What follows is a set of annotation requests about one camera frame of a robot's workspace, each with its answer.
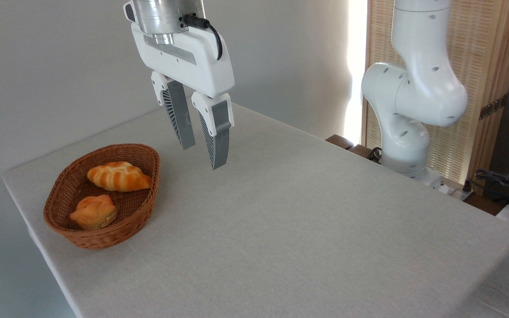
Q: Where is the long twisted bread roll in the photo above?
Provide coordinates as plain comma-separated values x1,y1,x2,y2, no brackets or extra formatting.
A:
87,161,153,193

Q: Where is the small brown wooden block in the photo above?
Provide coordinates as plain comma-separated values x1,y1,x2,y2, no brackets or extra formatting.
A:
325,134,355,150

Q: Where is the brown wicker basket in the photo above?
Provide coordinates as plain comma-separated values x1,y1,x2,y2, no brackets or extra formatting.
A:
43,143,161,250

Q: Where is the white power strip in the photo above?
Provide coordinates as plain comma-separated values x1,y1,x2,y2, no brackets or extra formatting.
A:
445,179,477,202

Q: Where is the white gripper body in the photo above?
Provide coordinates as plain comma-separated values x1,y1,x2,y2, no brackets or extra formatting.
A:
131,23,235,99

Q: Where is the black cable bundle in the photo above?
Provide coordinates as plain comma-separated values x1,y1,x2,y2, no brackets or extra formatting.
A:
475,169,509,209

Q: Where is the round knotted bread roll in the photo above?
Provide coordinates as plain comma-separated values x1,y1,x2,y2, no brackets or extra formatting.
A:
69,194,118,231

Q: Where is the large brown wooden block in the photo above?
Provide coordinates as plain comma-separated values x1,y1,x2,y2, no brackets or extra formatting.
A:
347,144,381,163

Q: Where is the beige tablecloth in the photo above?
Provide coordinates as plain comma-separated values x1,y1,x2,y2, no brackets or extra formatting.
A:
2,102,509,318

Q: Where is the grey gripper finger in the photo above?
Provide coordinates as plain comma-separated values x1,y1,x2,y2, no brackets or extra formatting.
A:
191,91,236,171
151,71,196,151

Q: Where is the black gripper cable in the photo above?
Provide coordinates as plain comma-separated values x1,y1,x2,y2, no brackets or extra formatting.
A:
183,14,224,61

